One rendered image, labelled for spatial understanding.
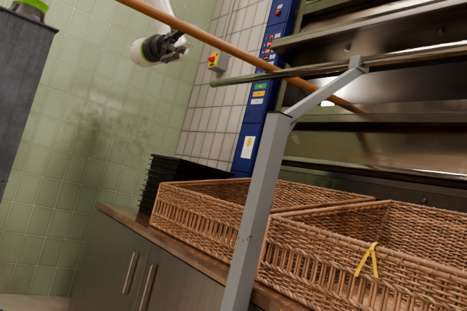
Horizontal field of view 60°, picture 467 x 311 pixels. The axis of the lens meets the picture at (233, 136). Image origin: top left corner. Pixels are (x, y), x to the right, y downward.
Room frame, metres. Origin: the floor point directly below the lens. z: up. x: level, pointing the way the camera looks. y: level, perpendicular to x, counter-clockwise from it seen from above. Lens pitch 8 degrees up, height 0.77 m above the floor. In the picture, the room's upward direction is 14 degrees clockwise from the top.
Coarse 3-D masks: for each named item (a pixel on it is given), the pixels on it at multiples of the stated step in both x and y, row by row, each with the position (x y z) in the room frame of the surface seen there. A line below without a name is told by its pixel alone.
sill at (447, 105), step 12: (288, 108) 1.73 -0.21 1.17; (312, 108) 1.62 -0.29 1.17; (324, 108) 1.56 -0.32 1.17; (336, 108) 1.51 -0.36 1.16; (348, 108) 1.46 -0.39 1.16; (360, 108) 1.42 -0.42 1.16; (372, 108) 1.37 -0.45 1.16; (384, 108) 1.33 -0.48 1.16; (396, 108) 1.30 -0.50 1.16; (408, 108) 1.26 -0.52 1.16; (420, 108) 1.23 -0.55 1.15; (432, 108) 1.19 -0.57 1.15; (444, 108) 1.16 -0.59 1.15; (456, 108) 1.14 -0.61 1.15
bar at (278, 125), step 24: (432, 48) 0.82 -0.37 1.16; (456, 48) 0.78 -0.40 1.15; (264, 72) 1.30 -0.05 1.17; (288, 72) 1.20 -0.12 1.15; (312, 72) 1.12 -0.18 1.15; (360, 72) 0.99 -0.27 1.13; (312, 96) 0.91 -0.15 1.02; (288, 120) 0.86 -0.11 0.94; (264, 144) 0.86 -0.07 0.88; (264, 168) 0.85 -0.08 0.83; (264, 192) 0.85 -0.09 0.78; (264, 216) 0.86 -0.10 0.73; (240, 240) 0.87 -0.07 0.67; (240, 264) 0.85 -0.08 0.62; (240, 288) 0.85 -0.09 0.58
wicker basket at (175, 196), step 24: (168, 192) 1.39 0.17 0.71; (192, 192) 1.27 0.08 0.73; (216, 192) 1.59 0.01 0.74; (240, 192) 1.66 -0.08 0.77; (288, 192) 1.56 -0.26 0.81; (312, 192) 1.48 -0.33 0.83; (336, 192) 1.40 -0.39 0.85; (168, 216) 1.36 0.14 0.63; (192, 216) 1.25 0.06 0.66; (216, 216) 1.15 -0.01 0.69; (240, 216) 1.06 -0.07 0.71; (192, 240) 1.21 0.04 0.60; (216, 240) 1.12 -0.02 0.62
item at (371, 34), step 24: (456, 0) 1.03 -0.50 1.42; (360, 24) 1.30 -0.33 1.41; (384, 24) 1.23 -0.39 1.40; (408, 24) 1.18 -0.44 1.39; (432, 24) 1.14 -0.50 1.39; (456, 24) 1.10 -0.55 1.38; (288, 48) 1.62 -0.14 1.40; (312, 48) 1.54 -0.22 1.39; (336, 48) 1.47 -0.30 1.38; (360, 48) 1.41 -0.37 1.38; (384, 48) 1.35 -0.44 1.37; (408, 48) 1.29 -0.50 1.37
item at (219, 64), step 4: (216, 52) 2.22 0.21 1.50; (220, 52) 2.20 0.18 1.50; (216, 56) 2.21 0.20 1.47; (220, 56) 2.20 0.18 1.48; (224, 56) 2.22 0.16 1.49; (228, 56) 2.23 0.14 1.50; (216, 60) 2.20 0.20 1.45; (220, 60) 2.20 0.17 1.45; (224, 60) 2.22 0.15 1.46; (228, 60) 2.23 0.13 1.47; (208, 64) 2.26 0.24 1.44; (212, 64) 2.23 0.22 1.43; (216, 64) 2.20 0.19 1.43; (220, 64) 2.21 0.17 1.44; (224, 64) 2.22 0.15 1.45; (208, 68) 2.26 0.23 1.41; (212, 68) 2.24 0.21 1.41; (216, 68) 2.22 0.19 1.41; (220, 68) 2.21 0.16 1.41; (224, 68) 2.23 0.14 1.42; (216, 72) 2.30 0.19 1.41
